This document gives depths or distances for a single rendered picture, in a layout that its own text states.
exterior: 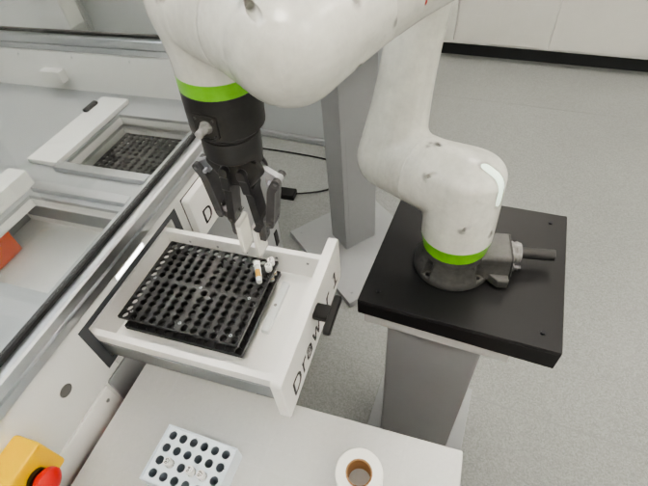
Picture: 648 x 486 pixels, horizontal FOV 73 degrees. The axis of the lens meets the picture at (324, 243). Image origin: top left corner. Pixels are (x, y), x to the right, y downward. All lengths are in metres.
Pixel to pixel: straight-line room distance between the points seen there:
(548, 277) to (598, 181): 1.69
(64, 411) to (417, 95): 0.76
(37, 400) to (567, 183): 2.32
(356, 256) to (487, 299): 1.12
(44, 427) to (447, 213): 0.70
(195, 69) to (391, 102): 0.40
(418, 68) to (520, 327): 0.47
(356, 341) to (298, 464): 1.01
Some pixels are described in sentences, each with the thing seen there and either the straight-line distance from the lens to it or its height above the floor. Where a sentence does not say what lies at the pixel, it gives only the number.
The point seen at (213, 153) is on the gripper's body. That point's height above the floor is 1.19.
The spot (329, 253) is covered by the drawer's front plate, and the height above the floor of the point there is 0.93.
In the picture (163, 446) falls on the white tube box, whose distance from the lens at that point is 0.80.
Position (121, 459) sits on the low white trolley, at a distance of 0.86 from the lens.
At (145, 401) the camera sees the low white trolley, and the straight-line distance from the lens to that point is 0.88.
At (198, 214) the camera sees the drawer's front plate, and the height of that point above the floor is 0.88.
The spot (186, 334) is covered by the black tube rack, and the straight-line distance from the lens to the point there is 0.75.
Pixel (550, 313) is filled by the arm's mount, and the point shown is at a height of 0.81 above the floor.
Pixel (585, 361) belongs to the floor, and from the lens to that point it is 1.86.
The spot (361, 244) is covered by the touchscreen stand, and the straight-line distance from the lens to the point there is 1.97.
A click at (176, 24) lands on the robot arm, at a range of 0.45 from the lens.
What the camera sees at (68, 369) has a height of 0.90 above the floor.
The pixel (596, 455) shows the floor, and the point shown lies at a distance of 1.72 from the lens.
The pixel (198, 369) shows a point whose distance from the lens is 0.74.
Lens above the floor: 1.49
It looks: 47 degrees down
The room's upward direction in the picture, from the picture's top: 6 degrees counter-clockwise
